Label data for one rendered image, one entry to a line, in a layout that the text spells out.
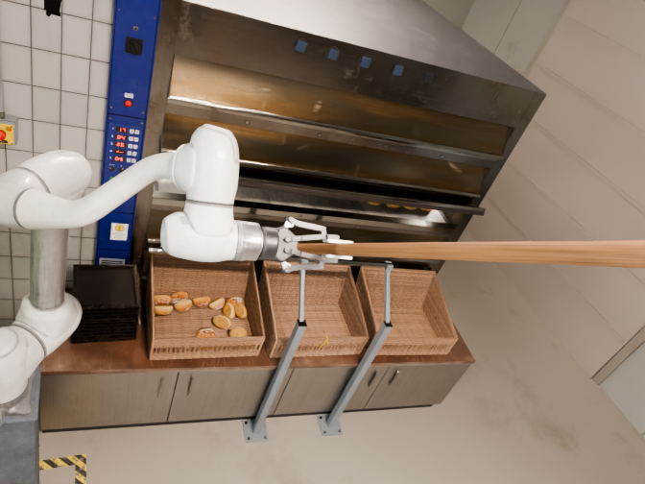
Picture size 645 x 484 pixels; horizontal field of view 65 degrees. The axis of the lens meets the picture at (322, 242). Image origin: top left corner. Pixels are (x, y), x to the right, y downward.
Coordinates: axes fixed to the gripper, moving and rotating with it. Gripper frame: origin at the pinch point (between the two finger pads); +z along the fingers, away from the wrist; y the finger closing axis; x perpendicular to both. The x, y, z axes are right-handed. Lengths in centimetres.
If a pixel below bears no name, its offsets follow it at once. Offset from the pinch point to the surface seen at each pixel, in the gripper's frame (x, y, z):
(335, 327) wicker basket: -159, 42, 79
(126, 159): -128, -35, -45
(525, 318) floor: -244, 43, 319
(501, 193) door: -296, -81, 330
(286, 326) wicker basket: -160, 42, 49
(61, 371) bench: -142, 60, -63
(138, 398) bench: -158, 78, -28
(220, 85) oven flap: -104, -68, -11
